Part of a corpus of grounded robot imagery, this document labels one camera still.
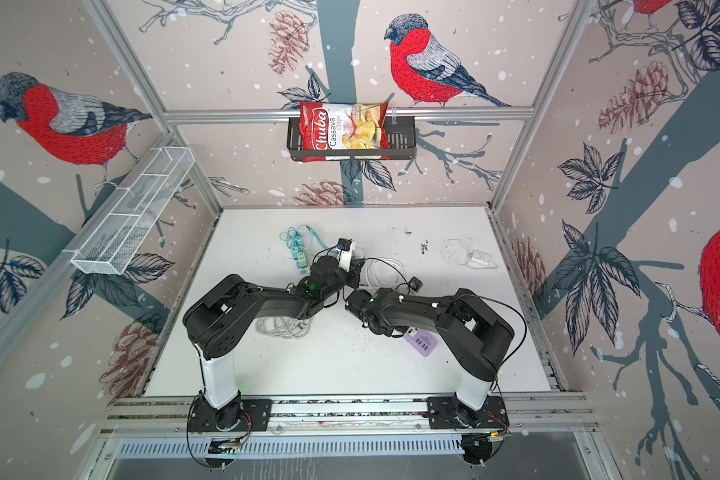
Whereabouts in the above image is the teal multi-head charging cable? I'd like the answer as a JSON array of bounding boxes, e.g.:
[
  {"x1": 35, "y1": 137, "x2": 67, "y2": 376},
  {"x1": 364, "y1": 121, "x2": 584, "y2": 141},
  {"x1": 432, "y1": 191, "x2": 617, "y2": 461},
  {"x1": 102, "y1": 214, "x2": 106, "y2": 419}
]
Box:
[{"x1": 278, "y1": 224, "x2": 337, "y2": 253}]

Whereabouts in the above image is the purple power strip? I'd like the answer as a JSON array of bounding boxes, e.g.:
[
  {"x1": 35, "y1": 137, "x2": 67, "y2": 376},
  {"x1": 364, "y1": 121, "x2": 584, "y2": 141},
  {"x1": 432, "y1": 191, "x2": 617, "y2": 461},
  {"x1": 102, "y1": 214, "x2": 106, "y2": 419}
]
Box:
[{"x1": 403, "y1": 328, "x2": 438, "y2": 358}]

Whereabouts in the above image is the white charger adapter with cable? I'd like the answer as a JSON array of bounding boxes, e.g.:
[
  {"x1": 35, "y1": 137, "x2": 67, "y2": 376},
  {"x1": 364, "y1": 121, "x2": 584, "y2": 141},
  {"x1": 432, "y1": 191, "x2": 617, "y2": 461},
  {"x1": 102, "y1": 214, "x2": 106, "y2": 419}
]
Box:
[{"x1": 440, "y1": 238, "x2": 498, "y2": 270}]

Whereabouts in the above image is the white blue power strip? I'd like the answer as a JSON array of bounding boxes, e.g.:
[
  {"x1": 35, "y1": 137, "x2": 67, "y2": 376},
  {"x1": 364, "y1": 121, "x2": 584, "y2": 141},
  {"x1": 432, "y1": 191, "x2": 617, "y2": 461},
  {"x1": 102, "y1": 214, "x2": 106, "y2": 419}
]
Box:
[{"x1": 289, "y1": 236, "x2": 309, "y2": 271}]

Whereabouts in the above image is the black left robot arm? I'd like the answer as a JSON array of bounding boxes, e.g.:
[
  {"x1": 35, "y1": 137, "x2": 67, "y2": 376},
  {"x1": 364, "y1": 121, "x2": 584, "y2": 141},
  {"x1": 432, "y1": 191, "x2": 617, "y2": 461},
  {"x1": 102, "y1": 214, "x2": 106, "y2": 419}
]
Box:
[{"x1": 182, "y1": 256, "x2": 362, "y2": 412}]

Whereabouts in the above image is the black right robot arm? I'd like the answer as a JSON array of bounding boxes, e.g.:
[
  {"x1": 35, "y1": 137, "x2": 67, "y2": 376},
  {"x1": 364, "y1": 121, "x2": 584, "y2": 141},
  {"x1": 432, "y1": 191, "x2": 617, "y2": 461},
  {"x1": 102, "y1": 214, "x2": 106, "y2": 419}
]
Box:
[{"x1": 345, "y1": 288, "x2": 515, "y2": 412}]

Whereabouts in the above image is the red chips bag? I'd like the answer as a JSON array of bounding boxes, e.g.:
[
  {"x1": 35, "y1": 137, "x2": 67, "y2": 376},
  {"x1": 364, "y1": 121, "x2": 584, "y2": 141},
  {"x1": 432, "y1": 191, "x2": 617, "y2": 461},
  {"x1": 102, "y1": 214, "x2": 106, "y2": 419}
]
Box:
[{"x1": 299, "y1": 102, "x2": 389, "y2": 162}]

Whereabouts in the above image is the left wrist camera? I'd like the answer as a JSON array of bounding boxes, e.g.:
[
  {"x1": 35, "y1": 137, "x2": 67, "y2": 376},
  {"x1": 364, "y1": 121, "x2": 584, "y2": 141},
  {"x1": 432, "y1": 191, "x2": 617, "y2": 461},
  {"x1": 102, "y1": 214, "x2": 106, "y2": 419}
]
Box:
[{"x1": 336, "y1": 238, "x2": 356, "y2": 272}]

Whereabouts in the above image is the grey power strip cord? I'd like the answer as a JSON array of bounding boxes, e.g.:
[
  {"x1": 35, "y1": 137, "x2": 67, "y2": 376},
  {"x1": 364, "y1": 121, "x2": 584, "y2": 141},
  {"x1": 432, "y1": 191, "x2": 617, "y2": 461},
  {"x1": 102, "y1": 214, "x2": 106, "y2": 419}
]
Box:
[{"x1": 256, "y1": 314, "x2": 313, "y2": 341}]

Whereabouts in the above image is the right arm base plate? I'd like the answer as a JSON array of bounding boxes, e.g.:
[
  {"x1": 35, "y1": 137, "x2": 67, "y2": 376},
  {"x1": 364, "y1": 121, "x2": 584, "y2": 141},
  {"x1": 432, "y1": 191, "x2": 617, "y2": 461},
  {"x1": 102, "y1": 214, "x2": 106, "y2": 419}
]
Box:
[{"x1": 422, "y1": 395, "x2": 509, "y2": 432}]

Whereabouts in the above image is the black wall basket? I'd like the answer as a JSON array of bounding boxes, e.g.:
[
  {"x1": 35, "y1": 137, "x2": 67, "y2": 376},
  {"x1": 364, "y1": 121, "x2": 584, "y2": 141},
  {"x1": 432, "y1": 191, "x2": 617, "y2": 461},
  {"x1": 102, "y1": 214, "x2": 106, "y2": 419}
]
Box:
[{"x1": 286, "y1": 117, "x2": 417, "y2": 162}]

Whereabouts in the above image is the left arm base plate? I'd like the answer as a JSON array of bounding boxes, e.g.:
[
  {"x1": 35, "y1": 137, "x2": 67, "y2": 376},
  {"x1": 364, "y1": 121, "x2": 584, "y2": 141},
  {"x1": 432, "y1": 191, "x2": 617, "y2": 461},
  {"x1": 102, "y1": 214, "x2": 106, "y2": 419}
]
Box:
[{"x1": 186, "y1": 395, "x2": 273, "y2": 434}]

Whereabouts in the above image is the aluminium front rail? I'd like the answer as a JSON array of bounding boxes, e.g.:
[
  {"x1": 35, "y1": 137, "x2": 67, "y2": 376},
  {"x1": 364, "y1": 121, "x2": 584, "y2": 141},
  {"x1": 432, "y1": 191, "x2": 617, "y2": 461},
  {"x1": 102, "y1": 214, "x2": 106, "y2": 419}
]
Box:
[{"x1": 99, "y1": 392, "x2": 599, "y2": 437}]

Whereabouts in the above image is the white wire wall basket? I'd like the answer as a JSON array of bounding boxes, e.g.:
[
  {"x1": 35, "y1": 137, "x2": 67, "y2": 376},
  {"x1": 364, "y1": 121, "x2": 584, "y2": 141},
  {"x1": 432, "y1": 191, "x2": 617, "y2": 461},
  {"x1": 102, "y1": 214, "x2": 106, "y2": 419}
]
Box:
[{"x1": 71, "y1": 146, "x2": 195, "y2": 275}]

